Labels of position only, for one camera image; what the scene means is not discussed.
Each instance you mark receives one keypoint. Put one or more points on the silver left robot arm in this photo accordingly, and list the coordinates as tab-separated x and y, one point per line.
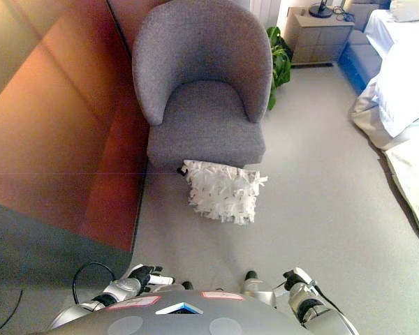
120	288

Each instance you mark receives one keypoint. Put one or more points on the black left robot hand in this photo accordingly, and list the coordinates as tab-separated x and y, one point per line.
145	274

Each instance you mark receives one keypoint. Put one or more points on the reddish brown wooden cabinet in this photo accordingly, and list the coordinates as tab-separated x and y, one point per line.
56	122

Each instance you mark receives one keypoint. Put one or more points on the white curtain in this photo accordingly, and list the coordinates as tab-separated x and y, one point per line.
265	12

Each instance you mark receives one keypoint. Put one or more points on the white bed duvet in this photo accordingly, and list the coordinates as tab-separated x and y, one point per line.
405	76

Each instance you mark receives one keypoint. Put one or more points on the grey robot torso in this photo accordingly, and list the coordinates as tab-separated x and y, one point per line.
181	319

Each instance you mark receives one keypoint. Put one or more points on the grey fabric armchair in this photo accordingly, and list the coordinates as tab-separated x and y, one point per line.
202	115

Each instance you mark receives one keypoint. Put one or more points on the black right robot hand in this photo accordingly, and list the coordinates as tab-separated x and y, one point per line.
297	275

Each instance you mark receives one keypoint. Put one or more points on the white bed pillow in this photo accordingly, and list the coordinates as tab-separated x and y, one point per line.
412	9

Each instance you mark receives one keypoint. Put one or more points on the green leafy plant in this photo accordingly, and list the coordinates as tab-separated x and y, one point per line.
281	66

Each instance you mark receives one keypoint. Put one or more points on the beige wooden nightstand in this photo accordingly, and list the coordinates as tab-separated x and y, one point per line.
317	40

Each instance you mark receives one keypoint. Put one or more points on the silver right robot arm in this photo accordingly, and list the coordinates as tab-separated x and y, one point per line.
309	307

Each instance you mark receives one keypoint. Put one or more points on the white shaggy pillow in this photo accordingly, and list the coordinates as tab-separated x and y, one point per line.
223	190

